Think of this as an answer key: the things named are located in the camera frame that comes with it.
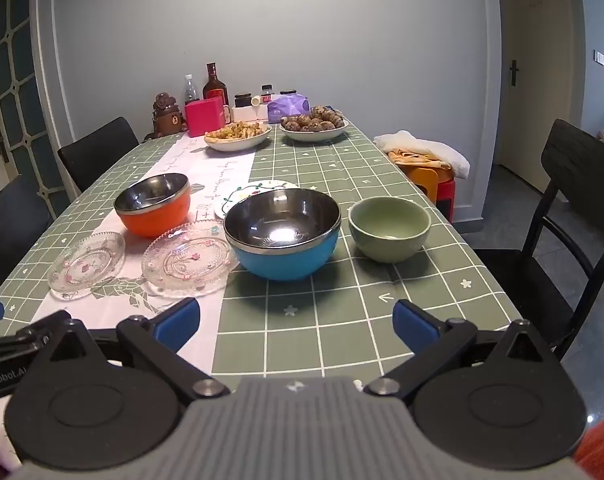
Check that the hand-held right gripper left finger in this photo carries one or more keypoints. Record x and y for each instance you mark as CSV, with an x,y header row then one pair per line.
x,y
179,317

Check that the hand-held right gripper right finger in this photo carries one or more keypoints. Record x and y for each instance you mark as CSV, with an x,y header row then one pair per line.
x,y
414,322

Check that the clear glass flower plate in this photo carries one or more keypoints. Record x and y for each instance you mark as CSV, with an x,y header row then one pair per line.
x,y
87,265
189,260

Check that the green ceramic bowl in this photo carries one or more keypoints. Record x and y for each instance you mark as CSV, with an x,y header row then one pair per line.
x,y
387,245

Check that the orange steel-lined bowl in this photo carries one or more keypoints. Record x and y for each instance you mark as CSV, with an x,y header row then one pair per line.
x,y
152,220

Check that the blue steel-lined bowl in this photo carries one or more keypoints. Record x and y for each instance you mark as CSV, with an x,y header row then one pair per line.
x,y
282,260

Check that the white painted fruit plate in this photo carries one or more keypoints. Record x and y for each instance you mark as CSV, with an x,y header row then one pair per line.
x,y
232,200

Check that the black chair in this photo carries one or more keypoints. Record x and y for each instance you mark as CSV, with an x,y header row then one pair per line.
x,y
577,160
12,230
97,152

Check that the red plastic stool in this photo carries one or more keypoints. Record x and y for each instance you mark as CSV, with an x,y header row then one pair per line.
x,y
447,200

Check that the orange plastic stool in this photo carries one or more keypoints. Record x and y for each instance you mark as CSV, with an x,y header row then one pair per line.
x,y
424,177

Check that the white table runner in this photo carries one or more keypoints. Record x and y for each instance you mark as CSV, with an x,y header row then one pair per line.
x,y
217,170

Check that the yellow cloth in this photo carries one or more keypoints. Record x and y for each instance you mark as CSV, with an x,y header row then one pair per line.
x,y
417,158

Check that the white fluffy towel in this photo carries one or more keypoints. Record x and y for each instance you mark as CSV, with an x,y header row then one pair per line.
x,y
427,142

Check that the white plate of fried food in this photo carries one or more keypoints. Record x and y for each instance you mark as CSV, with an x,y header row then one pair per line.
x,y
237,146

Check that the pile of fried food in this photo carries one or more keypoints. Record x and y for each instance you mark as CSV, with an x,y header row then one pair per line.
x,y
237,131

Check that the brown bear figurine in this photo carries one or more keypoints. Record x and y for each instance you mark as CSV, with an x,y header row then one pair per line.
x,y
166,120

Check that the pink box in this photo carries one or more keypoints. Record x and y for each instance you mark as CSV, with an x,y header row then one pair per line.
x,y
204,117

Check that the white box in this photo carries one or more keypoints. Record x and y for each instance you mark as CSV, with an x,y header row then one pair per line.
x,y
247,114

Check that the dark jar with black lid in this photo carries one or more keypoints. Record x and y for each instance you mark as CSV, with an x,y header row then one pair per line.
x,y
242,100

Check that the bowl of taro roots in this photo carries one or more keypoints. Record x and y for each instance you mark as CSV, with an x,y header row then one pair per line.
x,y
312,121

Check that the clear plastic bottle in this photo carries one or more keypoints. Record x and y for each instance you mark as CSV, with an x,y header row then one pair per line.
x,y
191,91

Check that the glass panel door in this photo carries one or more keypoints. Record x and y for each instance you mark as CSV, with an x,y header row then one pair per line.
x,y
22,85

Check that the dark liquor bottle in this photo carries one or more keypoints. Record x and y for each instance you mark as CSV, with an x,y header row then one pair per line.
x,y
214,87

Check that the purple tissue pack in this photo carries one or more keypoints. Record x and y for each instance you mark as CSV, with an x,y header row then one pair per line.
x,y
288,107

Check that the small jar with red label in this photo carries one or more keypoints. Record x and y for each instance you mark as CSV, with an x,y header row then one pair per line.
x,y
266,95

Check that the cream door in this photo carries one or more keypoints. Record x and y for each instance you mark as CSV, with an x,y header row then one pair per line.
x,y
537,60

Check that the white light switch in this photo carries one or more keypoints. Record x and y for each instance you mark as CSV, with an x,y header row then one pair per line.
x,y
600,57

